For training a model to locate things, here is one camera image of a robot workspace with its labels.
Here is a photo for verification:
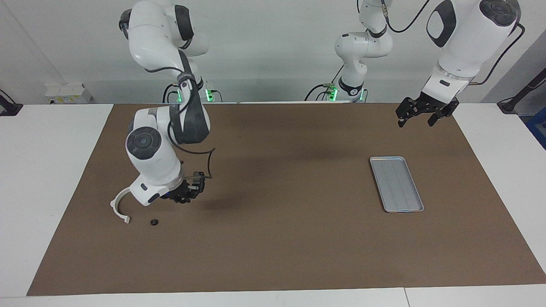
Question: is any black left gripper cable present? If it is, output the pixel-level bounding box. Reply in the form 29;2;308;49
381;0;525;86

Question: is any blue object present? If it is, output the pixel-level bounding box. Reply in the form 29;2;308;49
526;107;546;150

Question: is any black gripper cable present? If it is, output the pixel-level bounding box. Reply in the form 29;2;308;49
381;0;525;86
143;64;216;182

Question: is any black table clamp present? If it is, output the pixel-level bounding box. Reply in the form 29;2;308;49
0;89;23;116

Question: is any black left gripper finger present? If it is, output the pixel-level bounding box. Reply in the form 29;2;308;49
427;111;453;127
395;97;423;128

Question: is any white curved plastic bracket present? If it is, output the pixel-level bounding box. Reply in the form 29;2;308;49
110;188;132;225

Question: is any white box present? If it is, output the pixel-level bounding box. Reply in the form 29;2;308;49
45;83;93;104

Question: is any black left arm base cable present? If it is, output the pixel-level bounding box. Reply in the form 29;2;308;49
304;64;345;101

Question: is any silver metal tray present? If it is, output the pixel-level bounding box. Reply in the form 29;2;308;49
369;156;425;213

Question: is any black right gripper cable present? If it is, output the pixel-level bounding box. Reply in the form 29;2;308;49
143;64;216;182

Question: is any brown table mat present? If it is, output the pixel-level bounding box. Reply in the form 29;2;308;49
26;102;546;297

